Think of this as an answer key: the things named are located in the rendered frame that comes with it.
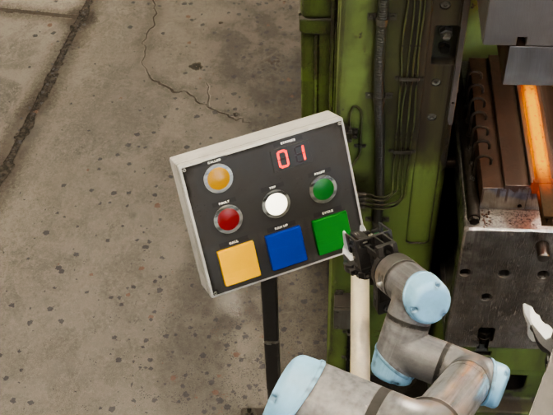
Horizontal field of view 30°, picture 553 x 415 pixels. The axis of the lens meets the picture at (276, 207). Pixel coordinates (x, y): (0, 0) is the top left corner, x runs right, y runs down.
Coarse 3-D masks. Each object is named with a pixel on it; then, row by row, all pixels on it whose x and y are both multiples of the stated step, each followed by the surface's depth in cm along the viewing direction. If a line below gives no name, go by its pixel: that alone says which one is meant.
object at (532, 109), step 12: (528, 96) 232; (528, 108) 230; (528, 120) 227; (540, 120) 227; (528, 132) 226; (540, 132) 225; (540, 144) 222; (540, 156) 220; (540, 168) 218; (540, 180) 214; (552, 180) 214; (540, 192) 213; (552, 192) 213; (540, 204) 214; (552, 204) 210; (540, 216) 212; (552, 216) 208
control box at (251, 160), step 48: (240, 144) 199; (288, 144) 199; (336, 144) 202; (192, 192) 196; (240, 192) 199; (288, 192) 202; (336, 192) 205; (192, 240) 204; (240, 240) 202; (240, 288) 205
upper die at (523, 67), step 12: (504, 48) 195; (516, 48) 190; (528, 48) 189; (540, 48) 189; (552, 48) 189; (504, 60) 194; (516, 60) 192; (528, 60) 192; (540, 60) 191; (552, 60) 191; (504, 72) 194; (516, 72) 194; (528, 72) 194; (540, 72) 194; (552, 72) 193; (504, 84) 196; (516, 84) 196; (528, 84) 196; (540, 84) 196; (552, 84) 196
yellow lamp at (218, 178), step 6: (216, 168) 196; (222, 168) 196; (210, 174) 196; (216, 174) 196; (222, 174) 196; (228, 174) 197; (210, 180) 196; (216, 180) 196; (222, 180) 197; (228, 180) 197; (210, 186) 196; (216, 186) 197; (222, 186) 197
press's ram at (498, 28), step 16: (480, 0) 194; (496, 0) 182; (512, 0) 182; (528, 0) 181; (544, 0) 181; (480, 16) 193; (496, 16) 184; (512, 16) 184; (528, 16) 184; (544, 16) 184; (496, 32) 187; (512, 32) 187; (528, 32) 187; (544, 32) 186
